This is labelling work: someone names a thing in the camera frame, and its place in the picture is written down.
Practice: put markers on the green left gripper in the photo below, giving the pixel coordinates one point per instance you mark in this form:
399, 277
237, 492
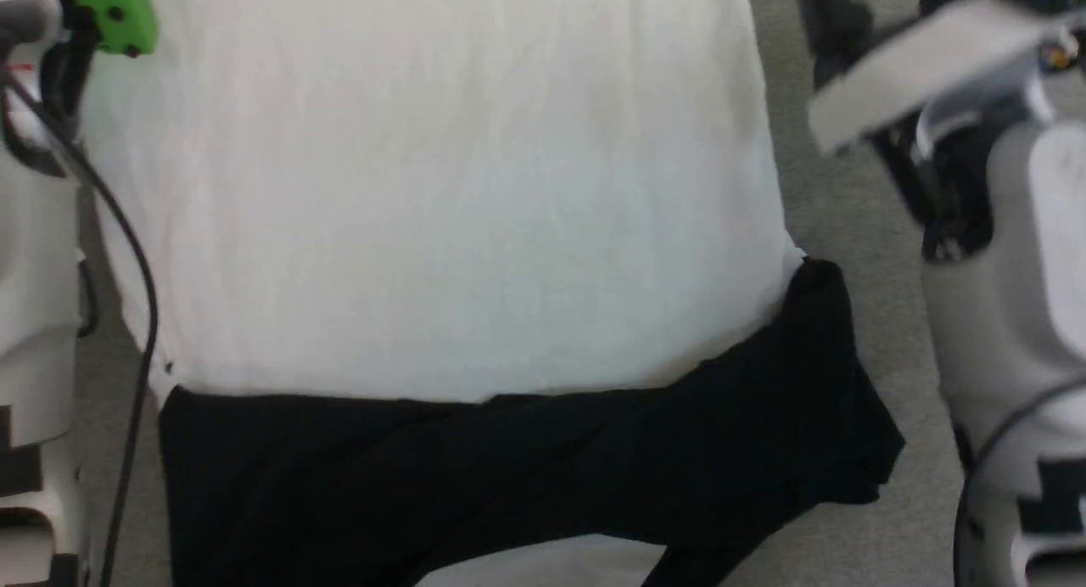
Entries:
114, 10

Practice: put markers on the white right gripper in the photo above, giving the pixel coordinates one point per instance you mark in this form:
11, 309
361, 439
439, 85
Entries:
925, 57

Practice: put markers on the white shirt with black sleeves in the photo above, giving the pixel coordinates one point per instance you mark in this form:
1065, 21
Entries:
441, 197

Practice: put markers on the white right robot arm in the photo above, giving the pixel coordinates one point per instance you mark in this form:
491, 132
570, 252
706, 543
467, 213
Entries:
1018, 315

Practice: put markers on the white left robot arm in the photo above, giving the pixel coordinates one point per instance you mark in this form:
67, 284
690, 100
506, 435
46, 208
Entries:
34, 256

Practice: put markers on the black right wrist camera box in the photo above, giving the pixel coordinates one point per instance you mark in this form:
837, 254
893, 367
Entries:
942, 188

